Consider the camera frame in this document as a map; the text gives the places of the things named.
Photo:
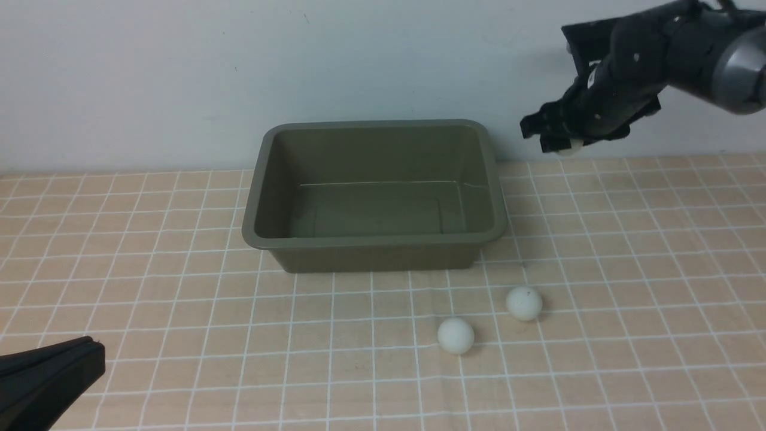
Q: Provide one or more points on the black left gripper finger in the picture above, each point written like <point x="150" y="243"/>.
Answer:
<point x="39" y="385"/>

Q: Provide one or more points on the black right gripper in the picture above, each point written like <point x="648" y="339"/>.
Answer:
<point x="602" y="103"/>

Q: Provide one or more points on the white ping-pong ball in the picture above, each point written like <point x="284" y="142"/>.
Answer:
<point x="455" y="336"/>
<point x="574" y="146"/>
<point x="524" y="303"/>

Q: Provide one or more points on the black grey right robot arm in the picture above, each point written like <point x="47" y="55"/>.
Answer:
<point x="714" y="54"/>

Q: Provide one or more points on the checkered peach tablecloth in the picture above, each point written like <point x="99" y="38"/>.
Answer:
<point x="651" y="272"/>

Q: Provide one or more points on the olive green plastic bin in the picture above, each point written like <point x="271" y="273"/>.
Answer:
<point x="375" y="196"/>

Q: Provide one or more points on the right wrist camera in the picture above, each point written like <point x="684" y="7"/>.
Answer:
<point x="588" y="42"/>

